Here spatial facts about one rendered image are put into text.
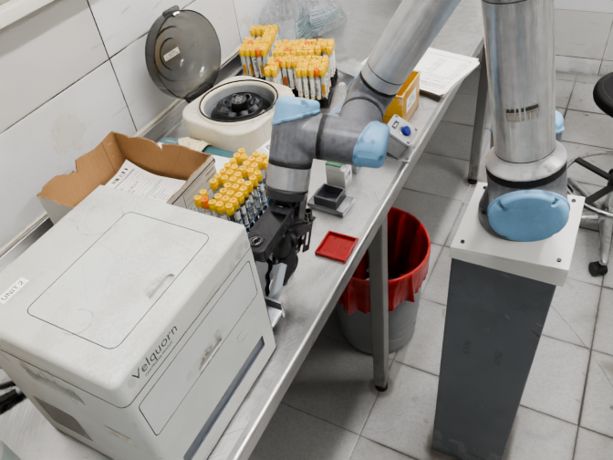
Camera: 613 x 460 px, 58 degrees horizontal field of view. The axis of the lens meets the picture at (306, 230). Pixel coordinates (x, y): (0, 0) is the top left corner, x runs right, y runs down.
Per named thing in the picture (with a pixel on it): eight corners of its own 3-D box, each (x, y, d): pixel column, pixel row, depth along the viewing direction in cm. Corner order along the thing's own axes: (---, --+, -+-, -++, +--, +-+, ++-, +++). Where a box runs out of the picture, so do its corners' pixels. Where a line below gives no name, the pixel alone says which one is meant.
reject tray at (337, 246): (345, 263, 109) (345, 260, 109) (315, 254, 112) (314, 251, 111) (358, 240, 113) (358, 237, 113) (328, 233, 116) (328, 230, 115)
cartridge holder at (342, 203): (343, 217, 119) (342, 204, 116) (307, 206, 123) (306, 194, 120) (354, 202, 122) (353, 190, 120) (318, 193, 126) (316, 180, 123)
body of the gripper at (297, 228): (309, 254, 101) (318, 190, 97) (287, 266, 93) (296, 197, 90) (274, 243, 104) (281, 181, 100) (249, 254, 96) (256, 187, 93)
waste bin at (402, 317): (404, 385, 185) (407, 302, 154) (307, 350, 199) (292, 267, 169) (438, 303, 208) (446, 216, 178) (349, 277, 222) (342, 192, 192)
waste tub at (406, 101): (402, 131, 140) (402, 97, 133) (354, 122, 145) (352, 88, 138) (420, 105, 148) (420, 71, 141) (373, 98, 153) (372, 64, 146)
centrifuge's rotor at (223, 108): (246, 146, 133) (241, 120, 128) (201, 130, 140) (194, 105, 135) (285, 115, 141) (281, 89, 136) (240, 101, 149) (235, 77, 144)
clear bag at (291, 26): (302, 65, 172) (295, 5, 159) (249, 65, 176) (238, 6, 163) (318, 29, 189) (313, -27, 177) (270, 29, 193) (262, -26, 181)
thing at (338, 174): (345, 191, 125) (343, 167, 121) (327, 186, 127) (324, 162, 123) (352, 180, 128) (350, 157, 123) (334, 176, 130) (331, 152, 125)
